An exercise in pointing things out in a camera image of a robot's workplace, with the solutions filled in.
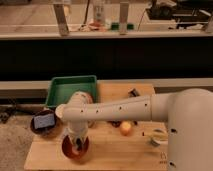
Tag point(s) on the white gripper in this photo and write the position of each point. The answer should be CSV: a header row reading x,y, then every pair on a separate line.
x,y
78,130

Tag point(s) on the red bowl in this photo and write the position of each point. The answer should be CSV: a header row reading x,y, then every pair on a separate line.
x,y
70,151

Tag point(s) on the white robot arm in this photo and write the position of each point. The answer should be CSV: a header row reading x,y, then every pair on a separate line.
x,y
189,114

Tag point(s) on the blue eraser block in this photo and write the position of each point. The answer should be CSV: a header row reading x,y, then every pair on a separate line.
x,y
44,121

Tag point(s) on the brown plate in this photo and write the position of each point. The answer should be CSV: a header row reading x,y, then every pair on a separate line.
x,y
43,131

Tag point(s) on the dark small object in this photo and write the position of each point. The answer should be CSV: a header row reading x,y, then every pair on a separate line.
x,y
116,123

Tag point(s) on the wooden board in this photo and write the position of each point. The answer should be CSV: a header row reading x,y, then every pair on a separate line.
x,y
108,150

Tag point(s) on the yellow apple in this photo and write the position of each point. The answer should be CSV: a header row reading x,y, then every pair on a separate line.
x,y
125,128

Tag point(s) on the green plastic tray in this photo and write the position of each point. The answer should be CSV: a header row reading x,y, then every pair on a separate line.
x,y
62,88

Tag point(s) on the small black object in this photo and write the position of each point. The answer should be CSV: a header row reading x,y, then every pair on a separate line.
x,y
133,93

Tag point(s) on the clear tape roll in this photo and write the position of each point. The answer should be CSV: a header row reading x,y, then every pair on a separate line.
x,y
158,137

